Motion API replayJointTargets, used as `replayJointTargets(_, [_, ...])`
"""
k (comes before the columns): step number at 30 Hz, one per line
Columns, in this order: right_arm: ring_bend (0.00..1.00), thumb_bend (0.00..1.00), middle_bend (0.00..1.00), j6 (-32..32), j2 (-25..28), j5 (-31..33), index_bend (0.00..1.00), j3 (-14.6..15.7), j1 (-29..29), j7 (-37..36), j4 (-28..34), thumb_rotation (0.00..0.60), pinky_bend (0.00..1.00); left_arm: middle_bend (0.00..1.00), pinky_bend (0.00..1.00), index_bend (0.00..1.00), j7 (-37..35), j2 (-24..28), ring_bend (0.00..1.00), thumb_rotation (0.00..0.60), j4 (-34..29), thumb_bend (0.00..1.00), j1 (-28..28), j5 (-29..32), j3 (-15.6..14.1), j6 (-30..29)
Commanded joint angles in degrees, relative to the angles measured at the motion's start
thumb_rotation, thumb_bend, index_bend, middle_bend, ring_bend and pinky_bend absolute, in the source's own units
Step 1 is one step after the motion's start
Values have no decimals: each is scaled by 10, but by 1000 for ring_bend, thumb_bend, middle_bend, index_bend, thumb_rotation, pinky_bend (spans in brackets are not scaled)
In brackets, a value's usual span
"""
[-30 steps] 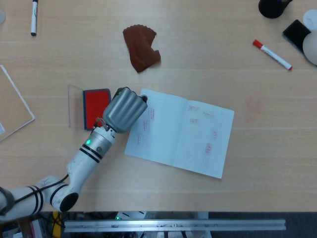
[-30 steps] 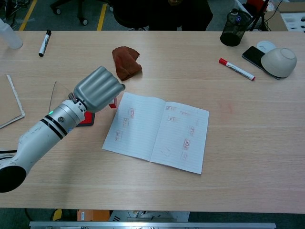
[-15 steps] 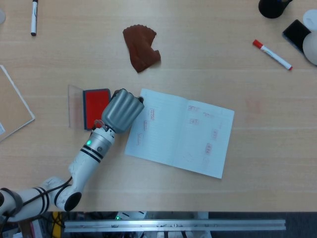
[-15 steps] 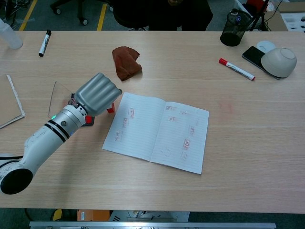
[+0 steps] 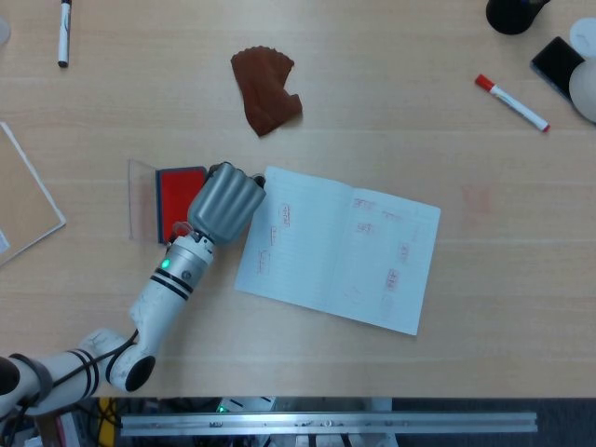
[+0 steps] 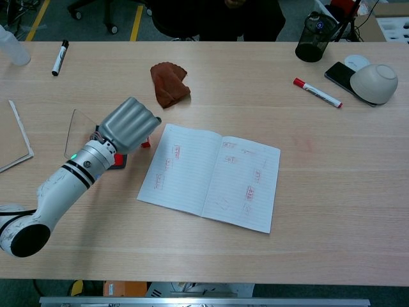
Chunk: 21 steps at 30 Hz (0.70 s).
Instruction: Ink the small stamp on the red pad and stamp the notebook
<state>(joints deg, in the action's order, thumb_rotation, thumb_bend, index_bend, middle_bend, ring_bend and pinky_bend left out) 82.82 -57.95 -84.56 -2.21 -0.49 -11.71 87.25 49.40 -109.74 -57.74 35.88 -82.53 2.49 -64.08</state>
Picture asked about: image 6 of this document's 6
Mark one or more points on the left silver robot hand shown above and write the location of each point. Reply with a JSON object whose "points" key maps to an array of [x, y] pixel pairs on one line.
{"points": [[128, 128]]}

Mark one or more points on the beige upturned bowl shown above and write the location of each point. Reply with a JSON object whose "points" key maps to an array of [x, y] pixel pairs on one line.
{"points": [[374, 84]]}

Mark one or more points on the black smartphone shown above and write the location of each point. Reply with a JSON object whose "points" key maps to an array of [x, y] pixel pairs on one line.
{"points": [[338, 73]]}

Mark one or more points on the cardboard box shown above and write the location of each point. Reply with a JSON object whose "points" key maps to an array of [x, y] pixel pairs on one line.
{"points": [[388, 11]]}

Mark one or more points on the person in black clothes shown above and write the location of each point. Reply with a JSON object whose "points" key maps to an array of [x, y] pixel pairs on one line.
{"points": [[217, 22]]}

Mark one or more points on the aluminium rail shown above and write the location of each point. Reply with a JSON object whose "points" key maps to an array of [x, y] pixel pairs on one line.
{"points": [[204, 302]]}

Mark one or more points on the black tripod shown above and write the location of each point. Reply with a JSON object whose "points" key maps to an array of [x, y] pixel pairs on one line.
{"points": [[346, 22]]}

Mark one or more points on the orange box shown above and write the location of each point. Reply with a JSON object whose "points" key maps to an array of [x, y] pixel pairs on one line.
{"points": [[128, 288]]}

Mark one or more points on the open lined white notebook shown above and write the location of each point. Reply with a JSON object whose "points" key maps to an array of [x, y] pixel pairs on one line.
{"points": [[191, 179]]}

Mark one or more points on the translucent plastic bottle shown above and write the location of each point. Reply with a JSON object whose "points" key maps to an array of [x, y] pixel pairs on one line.
{"points": [[14, 51]]}

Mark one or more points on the white round lid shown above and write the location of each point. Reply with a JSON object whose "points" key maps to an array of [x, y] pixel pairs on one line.
{"points": [[356, 60]]}

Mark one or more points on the black office chair base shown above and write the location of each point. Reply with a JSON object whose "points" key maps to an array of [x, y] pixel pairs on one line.
{"points": [[110, 16]]}

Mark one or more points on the black cap whiteboard marker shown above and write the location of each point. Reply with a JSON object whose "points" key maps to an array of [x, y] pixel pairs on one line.
{"points": [[60, 59]]}

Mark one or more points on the black mesh pen holder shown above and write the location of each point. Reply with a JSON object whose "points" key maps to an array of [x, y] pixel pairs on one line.
{"points": [[311, 41]]}

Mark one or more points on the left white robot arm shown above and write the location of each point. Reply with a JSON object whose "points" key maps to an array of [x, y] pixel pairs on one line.
{"points": [[64, 188]]}

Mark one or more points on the brown crumpled cloth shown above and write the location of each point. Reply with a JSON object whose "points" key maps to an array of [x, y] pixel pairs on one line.
{"points": [[166, 84]]}

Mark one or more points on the red cap whiteboard marker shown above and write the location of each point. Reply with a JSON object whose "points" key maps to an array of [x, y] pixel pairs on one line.
{"points": [[318, 92]]}

